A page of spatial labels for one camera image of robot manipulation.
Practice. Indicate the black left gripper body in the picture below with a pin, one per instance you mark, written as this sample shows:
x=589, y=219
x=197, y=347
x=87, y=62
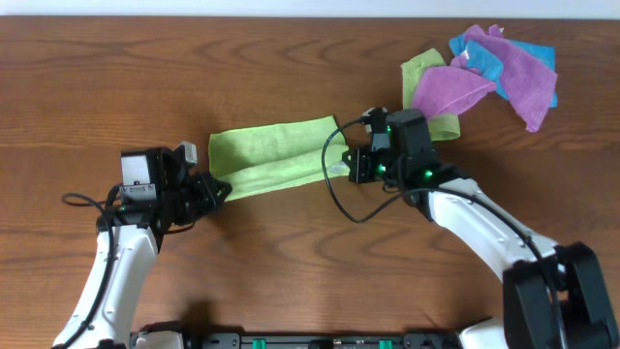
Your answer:
x=204, y=191

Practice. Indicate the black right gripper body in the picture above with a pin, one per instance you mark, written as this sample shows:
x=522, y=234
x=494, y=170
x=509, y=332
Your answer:
x=361, y=165

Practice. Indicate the light green cloth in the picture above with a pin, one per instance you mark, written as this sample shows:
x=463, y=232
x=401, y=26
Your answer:
x=274, y=157

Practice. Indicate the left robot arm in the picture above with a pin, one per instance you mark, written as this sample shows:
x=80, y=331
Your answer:
x=133, y=220

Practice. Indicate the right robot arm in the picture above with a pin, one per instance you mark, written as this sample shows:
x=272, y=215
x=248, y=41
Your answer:
x=554, y=296

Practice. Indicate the olive green cloth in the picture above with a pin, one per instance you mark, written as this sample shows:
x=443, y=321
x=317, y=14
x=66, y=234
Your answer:
x=420, y=90

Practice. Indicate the blue cloth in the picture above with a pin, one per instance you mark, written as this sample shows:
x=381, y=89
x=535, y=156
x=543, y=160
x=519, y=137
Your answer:
x=479, y=60

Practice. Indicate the purple cloth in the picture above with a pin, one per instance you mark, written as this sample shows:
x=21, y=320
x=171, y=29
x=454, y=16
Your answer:
x=530, y=85

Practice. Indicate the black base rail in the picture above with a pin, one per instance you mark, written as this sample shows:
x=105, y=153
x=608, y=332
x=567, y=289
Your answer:
x=179, y=335

